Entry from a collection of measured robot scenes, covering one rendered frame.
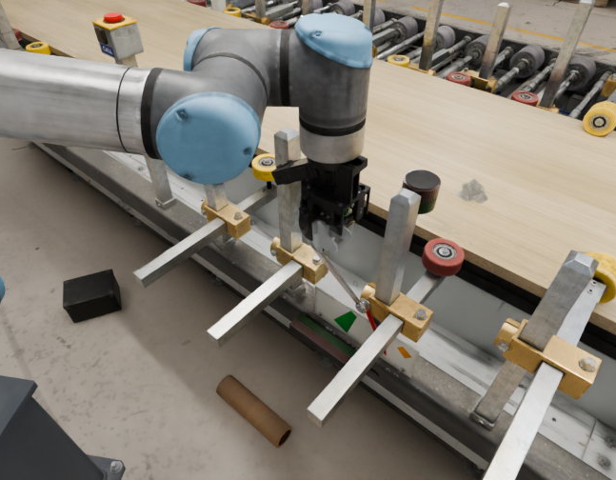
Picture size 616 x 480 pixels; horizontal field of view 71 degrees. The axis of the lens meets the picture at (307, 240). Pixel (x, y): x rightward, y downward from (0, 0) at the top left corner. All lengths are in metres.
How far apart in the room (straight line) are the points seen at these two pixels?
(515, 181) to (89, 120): 0.97
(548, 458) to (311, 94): 0.77
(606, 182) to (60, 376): 1.91
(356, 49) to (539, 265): 0.61
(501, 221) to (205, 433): 1.20
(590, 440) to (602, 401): 0.08
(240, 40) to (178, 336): 1.52
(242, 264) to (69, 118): 0.76
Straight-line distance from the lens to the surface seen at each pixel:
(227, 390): 1.67
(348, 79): 0.54
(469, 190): 1.08
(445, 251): 0.92
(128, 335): 1.99
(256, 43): 0.55
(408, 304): 0.86
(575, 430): 1.14
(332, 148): 0.58
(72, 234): 2.55
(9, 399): 1.24
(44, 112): 0.48
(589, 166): 1.34
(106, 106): 0.46
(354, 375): 0.77
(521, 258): 0.98
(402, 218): 0.70
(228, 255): 1.18
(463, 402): 0.98
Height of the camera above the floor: 1.54
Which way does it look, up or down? 44 degrees down
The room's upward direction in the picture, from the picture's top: straight up
